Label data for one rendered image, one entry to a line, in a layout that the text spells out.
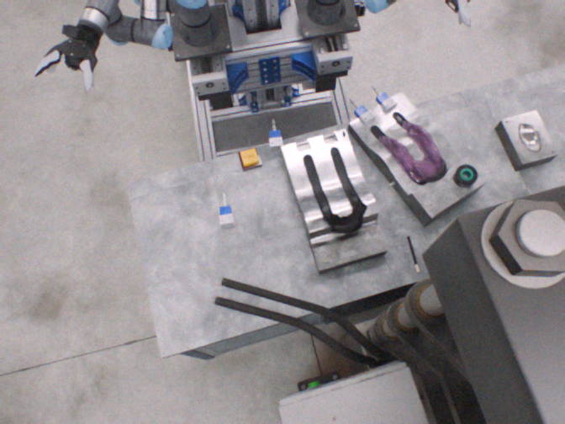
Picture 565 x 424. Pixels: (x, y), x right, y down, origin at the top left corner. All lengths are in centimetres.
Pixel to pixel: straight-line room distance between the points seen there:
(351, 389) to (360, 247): 78
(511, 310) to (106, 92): 294
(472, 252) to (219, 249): 135
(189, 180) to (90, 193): 113
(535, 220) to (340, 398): 65
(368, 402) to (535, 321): 56
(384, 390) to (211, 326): 86
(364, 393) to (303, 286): 77
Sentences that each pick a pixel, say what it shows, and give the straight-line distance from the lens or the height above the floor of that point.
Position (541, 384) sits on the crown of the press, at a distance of 66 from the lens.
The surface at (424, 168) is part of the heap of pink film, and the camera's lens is 193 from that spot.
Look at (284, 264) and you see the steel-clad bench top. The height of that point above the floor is 80.
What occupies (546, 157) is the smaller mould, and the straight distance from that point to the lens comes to 214.
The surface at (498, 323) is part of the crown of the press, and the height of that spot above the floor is 200.
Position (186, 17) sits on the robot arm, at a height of 118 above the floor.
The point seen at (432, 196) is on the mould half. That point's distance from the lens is 188.
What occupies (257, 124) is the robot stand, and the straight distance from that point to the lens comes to 276.
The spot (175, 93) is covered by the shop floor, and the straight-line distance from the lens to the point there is 319.
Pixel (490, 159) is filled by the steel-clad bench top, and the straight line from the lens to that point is 213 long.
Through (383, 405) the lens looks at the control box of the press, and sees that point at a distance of 115.
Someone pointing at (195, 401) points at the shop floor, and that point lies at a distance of 266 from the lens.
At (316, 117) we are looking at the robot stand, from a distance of 277.
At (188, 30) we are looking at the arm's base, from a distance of 198.
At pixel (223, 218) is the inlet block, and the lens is 187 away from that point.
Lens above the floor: 261
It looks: 72 degrees down
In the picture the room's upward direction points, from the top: 4 degrees counter-clockwise
